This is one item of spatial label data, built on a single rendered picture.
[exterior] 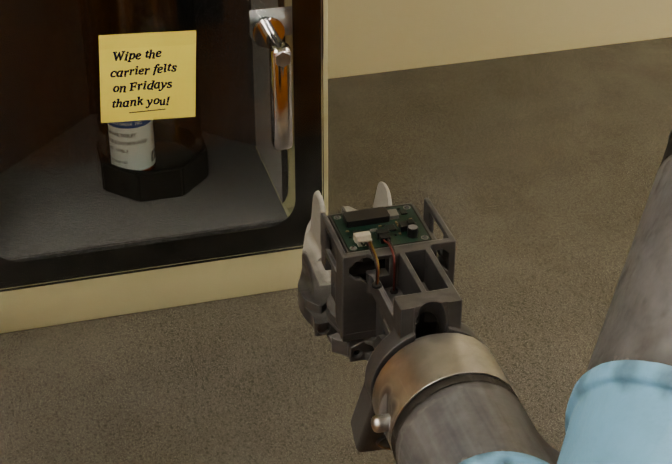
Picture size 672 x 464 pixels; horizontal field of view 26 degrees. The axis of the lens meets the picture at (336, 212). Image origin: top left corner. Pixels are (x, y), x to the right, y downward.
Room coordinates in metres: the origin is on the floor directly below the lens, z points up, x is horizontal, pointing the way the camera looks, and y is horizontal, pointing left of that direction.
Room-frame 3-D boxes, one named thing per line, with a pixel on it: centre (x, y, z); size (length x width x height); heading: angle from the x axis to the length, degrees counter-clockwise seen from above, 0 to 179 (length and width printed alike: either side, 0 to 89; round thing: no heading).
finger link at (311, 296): (0.77, 0.00, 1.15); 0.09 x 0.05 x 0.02; 18
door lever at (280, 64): (1.03, 0.05, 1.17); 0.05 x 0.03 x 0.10; 15
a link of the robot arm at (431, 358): (0.64, -0.06, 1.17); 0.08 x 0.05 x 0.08; 105
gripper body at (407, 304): (0.72, -0.04, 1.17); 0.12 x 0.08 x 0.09; 15
